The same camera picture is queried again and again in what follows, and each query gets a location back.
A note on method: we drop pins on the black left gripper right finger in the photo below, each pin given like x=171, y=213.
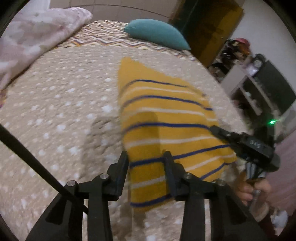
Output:
x=230, y=219

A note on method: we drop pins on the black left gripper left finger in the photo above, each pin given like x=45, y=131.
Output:
x=63, y=219

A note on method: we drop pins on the yellow striped knit sweater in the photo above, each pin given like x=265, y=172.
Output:
x=161, y=113

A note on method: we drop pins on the person's right hand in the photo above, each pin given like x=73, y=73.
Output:
x=245, y=191

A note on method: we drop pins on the black television screen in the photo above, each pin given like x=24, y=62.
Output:
x=276, y=86

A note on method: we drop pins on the white shelf unit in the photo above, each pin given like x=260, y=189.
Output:
x=235, y=68

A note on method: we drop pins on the beige dotted quilt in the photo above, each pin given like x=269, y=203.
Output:
x=64, y=110

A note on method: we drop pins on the dark wooden door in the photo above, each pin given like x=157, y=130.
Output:
x=206, y=25

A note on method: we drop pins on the teal pillow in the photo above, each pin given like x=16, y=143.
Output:
x=157, y=32

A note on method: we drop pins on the colourful diamond pattern blanket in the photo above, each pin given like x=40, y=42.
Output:
x=111, y=33

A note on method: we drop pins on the pink fluffy blanket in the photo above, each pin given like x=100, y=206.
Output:
x=30, y=35

